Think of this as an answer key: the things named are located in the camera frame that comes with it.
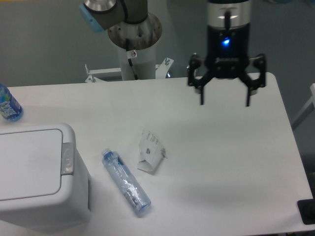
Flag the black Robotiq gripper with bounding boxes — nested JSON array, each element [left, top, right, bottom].
[[187, 0, 267, 107]]

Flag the white push-button trash can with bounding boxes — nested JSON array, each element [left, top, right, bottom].
[[0, 123, 92, 232]]

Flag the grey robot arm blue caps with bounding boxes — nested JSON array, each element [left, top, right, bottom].
[[79, 0, 266, 97]]

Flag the crumpled white carton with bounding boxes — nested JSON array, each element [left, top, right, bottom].
[[137, 128, 167, 173]]

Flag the clear empty plastic bottle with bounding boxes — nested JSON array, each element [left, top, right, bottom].
[[101, 148, 151, 216]]

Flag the black clamp at table edge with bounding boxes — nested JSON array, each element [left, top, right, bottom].
[[297, 199, 315, 225]]

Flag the blue labelled water bottle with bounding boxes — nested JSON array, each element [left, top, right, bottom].
[[0, 84, 24, 121]]

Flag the white clamp bracket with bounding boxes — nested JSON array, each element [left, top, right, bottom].
[[187, 53, 200, 78]]

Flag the white frame at right edge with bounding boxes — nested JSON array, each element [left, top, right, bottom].
[[291, 83, 315, 131]]

